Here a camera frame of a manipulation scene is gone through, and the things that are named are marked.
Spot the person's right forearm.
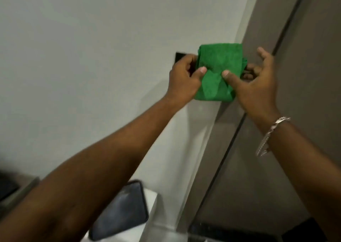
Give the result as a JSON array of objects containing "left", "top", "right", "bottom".
[{"left": 253, "top": 114, "right": 341, "bottom": 242}]

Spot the green cloth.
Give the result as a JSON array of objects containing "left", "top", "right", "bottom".
[{"left": 194, "top": 43, "right": 248, "bottom": 102}]

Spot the silver chain bracelet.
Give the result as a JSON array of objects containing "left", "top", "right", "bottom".
[{"left": 256, "top": 116, "right": 291, "bottom": 157}]

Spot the black smartphone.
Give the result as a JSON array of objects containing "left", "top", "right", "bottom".
[{"left": 88, "top": 180, "right": 149, "bottom": 241}]

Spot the black wall switch plate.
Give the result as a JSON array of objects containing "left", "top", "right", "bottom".
[{"left": 174, "top": 52, "right": 197, "bottom": 75}]

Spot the person's left forearm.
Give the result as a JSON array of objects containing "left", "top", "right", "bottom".
[{"left": 0, "top": 96, "right": 184, "bottom": 242}]

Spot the person's left hand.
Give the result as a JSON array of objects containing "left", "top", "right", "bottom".
[{"left": 165, "top": 54, "right": 208, "bottom": 106}]

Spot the person's right hand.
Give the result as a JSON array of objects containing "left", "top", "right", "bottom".
[{"left": 222, "top": 47, "right": 281, "bottom": 125}]

